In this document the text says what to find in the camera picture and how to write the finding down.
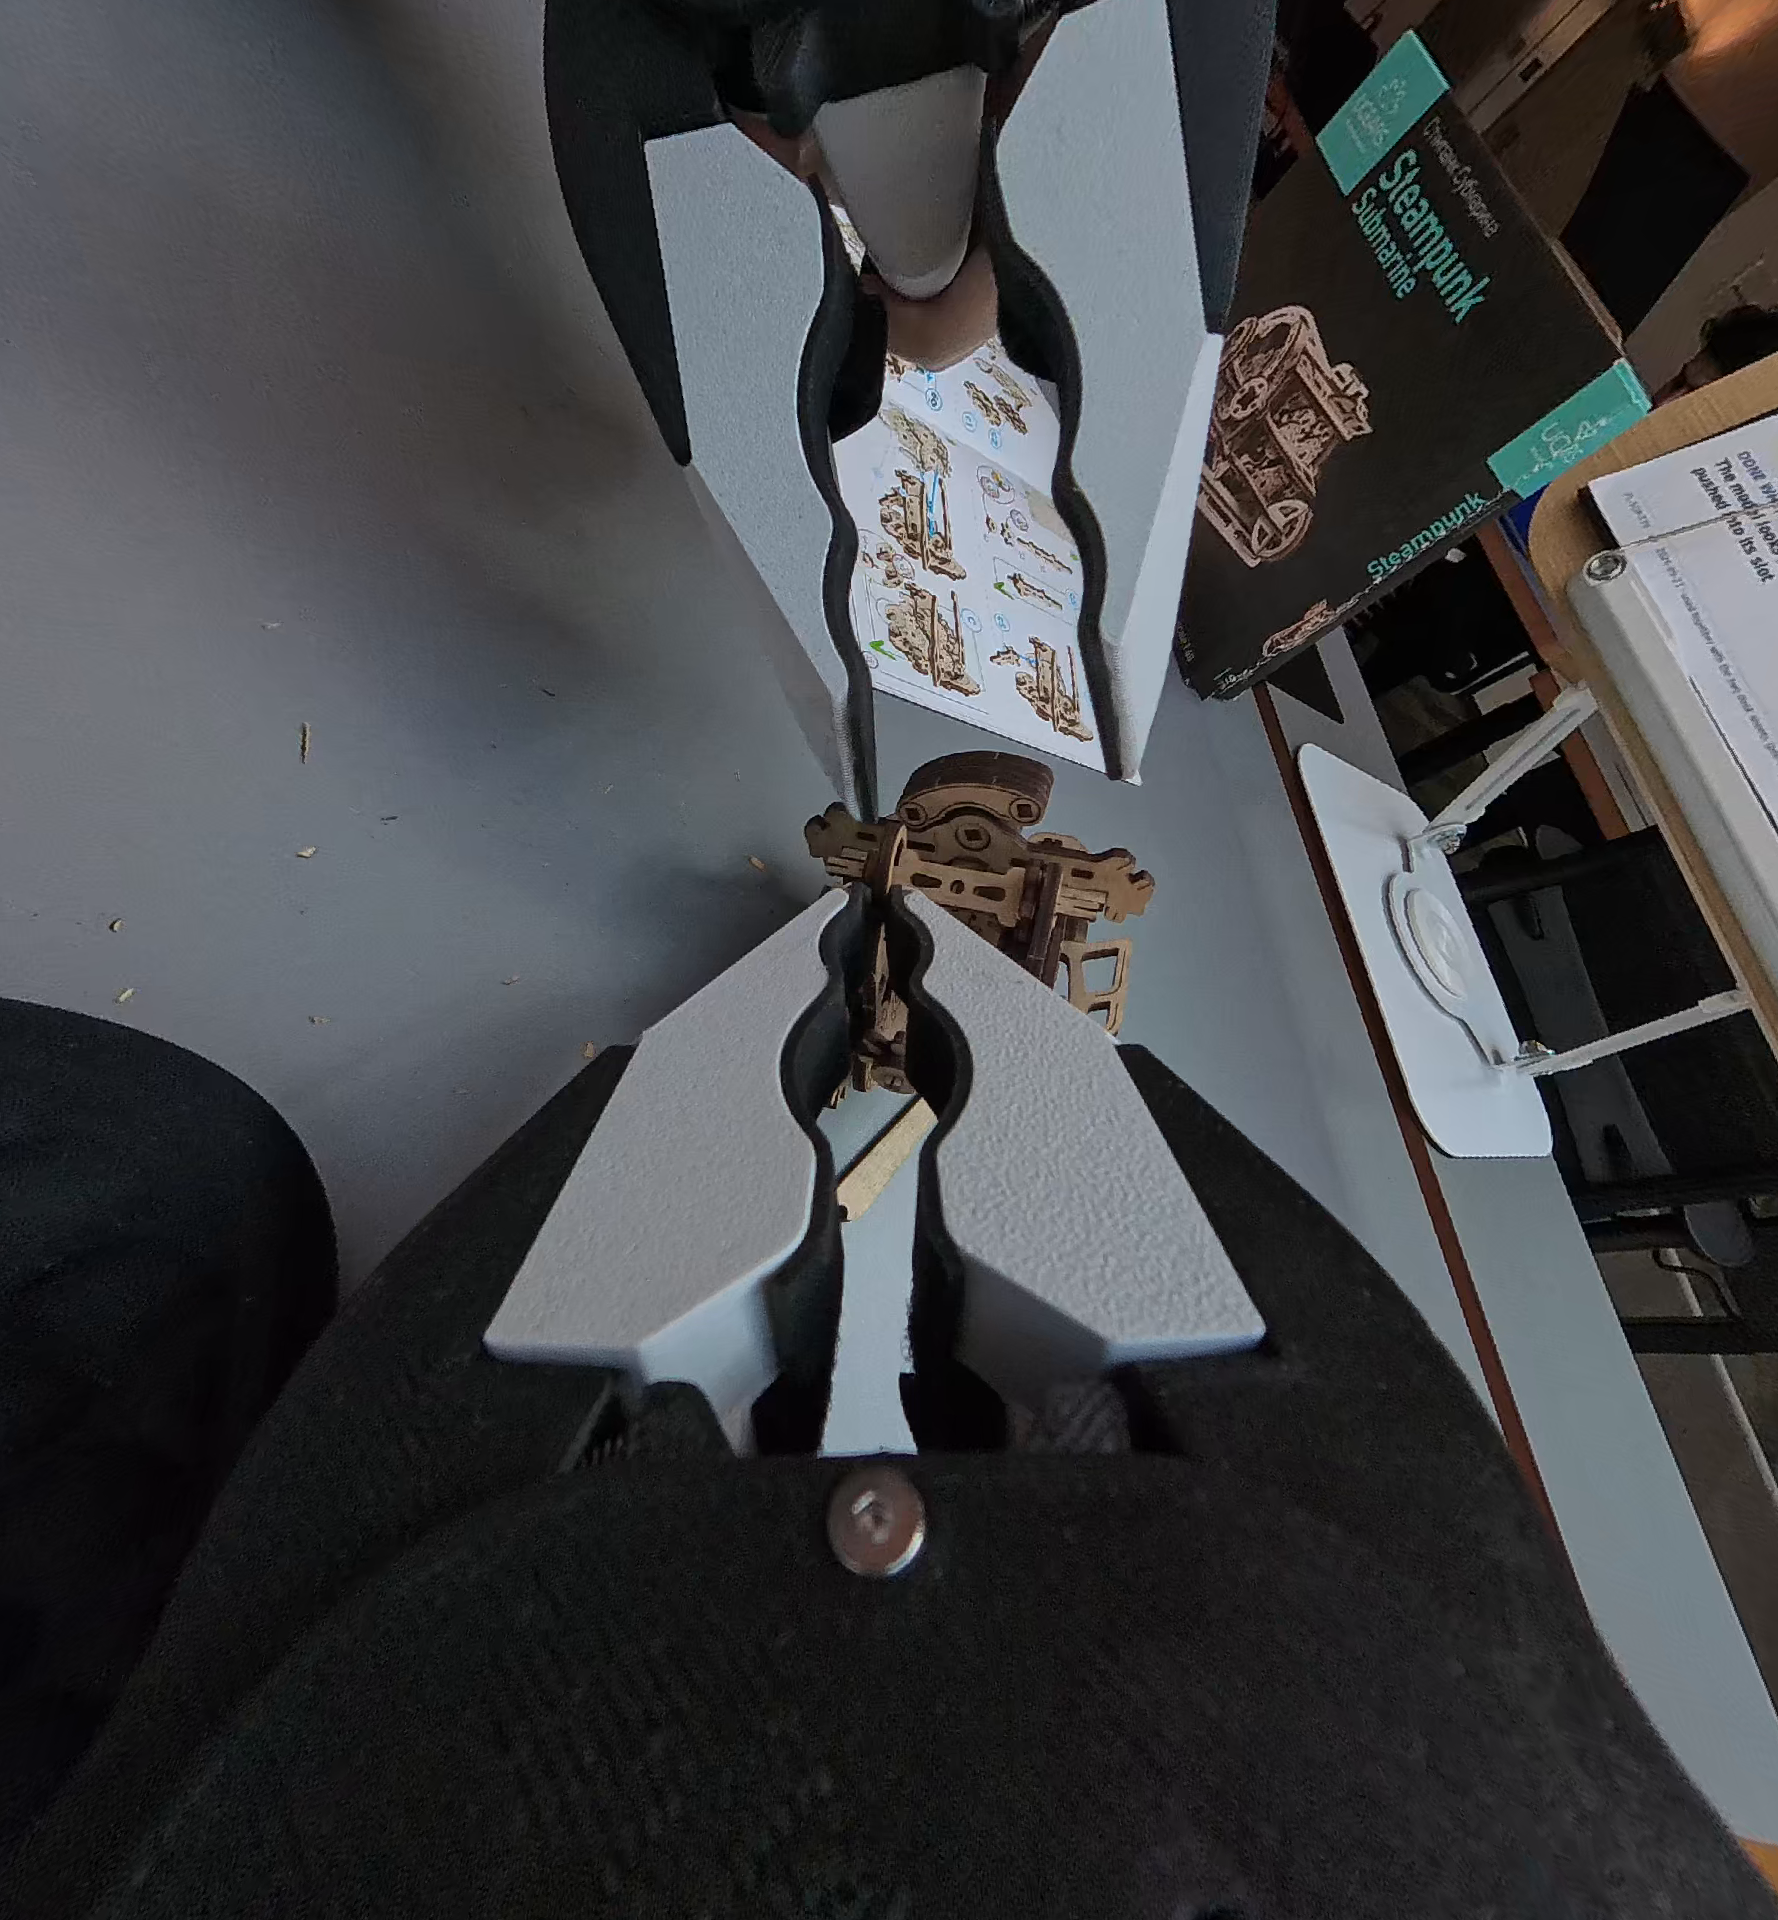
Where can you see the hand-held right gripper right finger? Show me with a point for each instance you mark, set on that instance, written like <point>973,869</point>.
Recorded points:
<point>1085,1199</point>

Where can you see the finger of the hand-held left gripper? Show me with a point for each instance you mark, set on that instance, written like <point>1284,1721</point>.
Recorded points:
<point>740,330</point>
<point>1121,270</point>

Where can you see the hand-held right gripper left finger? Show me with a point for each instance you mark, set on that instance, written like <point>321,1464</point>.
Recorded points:
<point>679,1199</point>

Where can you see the wooden mechanical model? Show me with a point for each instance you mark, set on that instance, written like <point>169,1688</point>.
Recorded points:
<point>980,859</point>

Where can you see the grey desk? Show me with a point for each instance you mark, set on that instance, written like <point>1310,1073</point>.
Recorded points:
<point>304,524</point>

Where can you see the printed task sheet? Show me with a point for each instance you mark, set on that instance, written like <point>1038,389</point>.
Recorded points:
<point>1744,555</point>

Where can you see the person's left hand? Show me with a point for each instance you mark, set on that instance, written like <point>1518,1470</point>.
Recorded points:
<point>942,325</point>

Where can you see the illustrated instruction booklet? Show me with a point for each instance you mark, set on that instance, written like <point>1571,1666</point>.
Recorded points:
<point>949,524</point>

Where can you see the black model kit box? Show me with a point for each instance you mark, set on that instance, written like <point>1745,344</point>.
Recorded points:
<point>1369,421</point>

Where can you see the white document stand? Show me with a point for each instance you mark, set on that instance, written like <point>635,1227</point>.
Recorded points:
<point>1354,841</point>

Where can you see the black cushion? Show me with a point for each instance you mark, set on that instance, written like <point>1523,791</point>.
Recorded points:
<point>79,1274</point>

